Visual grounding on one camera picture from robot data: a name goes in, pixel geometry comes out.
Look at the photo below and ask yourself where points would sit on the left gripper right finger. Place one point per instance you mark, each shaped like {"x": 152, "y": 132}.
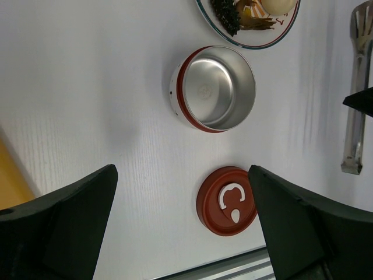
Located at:
{"x": 309, "y": 236}

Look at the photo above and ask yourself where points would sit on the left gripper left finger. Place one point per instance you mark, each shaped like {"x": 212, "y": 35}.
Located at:
{"x": 58, "y": 235}

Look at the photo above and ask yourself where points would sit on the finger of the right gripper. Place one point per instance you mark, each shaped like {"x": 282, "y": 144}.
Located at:
{"x": 361, "y": 101}

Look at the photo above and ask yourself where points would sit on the metal food tongs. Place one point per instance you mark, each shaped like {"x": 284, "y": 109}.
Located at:
{"x": 361, "y": 38}

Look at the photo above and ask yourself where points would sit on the black seaweed piece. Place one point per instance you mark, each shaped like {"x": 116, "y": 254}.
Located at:
{"x": 227, "y": 15}

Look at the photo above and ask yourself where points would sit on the red lunch box lid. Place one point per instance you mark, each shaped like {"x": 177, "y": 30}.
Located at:
{"x": 225, "y": 203}

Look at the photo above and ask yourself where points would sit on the steel lunch box bowl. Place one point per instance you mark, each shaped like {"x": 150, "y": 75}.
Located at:
{"x": 213, "y": 90}

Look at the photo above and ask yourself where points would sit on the yellow wooden block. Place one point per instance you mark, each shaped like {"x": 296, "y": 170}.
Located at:
{"x": 17, "y": 187}

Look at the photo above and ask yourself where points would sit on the white patterned plate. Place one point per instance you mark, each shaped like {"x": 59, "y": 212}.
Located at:
{"x": 252, "y": 39}

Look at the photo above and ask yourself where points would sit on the round white bun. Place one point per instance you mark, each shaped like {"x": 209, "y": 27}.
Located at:
{"x": 278, "y": 7}

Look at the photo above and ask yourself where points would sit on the brown fried food piece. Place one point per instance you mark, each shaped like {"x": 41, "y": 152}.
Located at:
{"x": 249, "y": 17}

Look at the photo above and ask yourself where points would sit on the aluminium front rail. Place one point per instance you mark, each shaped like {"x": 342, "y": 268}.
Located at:
{"x": 252, "y": 265}

